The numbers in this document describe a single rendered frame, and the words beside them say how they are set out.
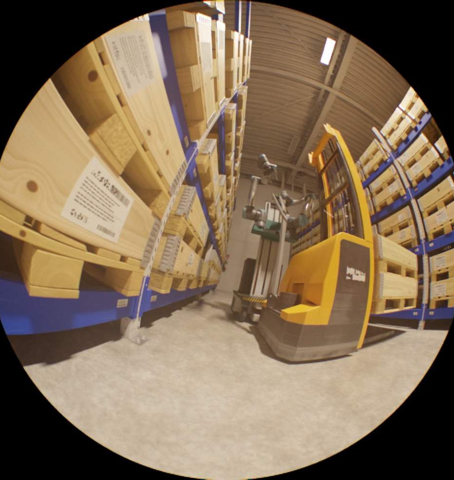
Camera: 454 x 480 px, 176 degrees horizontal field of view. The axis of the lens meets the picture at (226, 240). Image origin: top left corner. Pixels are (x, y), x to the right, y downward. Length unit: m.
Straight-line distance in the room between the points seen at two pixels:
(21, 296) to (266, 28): 7.80
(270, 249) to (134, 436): 2.19
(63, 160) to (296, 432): 0.86
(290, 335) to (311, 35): 7.98
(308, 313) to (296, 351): 0.24
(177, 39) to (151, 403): 1.38
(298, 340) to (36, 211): 1.09
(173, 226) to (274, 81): 7.24
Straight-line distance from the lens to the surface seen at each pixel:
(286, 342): 0.96
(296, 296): 1.21
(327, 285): 0.97
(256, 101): 7.81
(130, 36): 0.55
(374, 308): 1.46
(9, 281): 0.44
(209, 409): 0.57
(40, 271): 0.37
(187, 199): 0.94
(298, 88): 7.60
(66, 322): 0.54
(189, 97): 0.98
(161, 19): 0.84
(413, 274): 2.42
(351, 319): 1.17
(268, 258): 2.11
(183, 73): 0.83
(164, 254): 0.86
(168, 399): 0.57
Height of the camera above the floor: 0.44
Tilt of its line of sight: 16 degrees up
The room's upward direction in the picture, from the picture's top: 13 degrees clockwise
